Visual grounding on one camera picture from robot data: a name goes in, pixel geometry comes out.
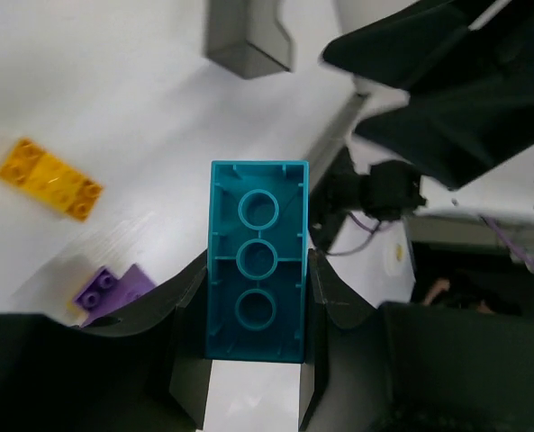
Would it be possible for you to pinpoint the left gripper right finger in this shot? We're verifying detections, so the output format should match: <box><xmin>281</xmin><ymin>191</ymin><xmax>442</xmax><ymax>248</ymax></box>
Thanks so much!
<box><xmin>298</xmin><ymin>250</ymin><xmax>534</xmax><ymax>431</ymax></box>

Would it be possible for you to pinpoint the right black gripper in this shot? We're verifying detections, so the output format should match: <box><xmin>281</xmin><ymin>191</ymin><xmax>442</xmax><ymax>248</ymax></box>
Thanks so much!
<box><xmin>322</xmin><ymin>1</ymin><xmax>534</xmax><ymax>189</ymax></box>

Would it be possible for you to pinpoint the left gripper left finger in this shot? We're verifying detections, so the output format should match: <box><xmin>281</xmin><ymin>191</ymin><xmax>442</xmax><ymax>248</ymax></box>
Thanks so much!
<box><xmin>0</xmin><ymin>260</ymin><xmax>212</xmax><ymax>431</ymax></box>

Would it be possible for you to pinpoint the long teal lego brick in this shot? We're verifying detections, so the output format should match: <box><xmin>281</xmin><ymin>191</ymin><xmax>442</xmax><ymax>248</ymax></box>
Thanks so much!
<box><xmin>205</xmin><ymin>160</ymin><xmax>309</xmax><ymax>364</ymax></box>

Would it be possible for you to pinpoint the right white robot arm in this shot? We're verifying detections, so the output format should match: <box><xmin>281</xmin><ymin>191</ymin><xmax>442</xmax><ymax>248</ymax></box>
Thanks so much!
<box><xmin>310</xmin><ymin>1</ymin><xmax>534</xmax><ymax>250</ymax></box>

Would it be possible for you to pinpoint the light purple lego piece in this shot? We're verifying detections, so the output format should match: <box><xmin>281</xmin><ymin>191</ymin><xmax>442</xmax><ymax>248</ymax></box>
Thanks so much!
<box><xmin>72</xmin><ymin>264</ymin><xmax>156</xmax><ymax>328</ymax></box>

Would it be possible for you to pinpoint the person in background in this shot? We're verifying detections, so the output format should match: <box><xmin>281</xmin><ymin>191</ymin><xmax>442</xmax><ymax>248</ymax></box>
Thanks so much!
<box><xmin>415</xmin><ymin>273</ymin><xmax>522</xmax><ymax>317</ymax></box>

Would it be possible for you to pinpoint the grey plastic container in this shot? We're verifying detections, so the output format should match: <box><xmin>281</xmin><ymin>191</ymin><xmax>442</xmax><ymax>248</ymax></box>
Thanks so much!
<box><xmin>204</xmin><ymin>0</ymin><xmax>294</xmax><ymax>80</ymax></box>

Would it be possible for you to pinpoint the yellow lego plate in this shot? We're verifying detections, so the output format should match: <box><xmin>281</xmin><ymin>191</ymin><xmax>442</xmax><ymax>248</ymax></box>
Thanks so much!
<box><xmin>0</xmin><ymin>138</ymin><xmax>104</xmax><ymax>222</ymax></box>

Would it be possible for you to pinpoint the aluminium rail front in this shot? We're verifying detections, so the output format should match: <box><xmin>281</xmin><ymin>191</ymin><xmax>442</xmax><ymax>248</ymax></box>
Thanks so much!
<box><xmin>306</xmin><ymin>93</ymin><xmax>369</xmax><ymax>189</ymax></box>

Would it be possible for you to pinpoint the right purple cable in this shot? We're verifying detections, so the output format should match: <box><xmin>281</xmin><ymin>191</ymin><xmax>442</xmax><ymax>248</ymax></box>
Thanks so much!
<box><xmin>329</xmin><ymin>211</ymin><xmax>534</xmax><ymax>280</ymax></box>

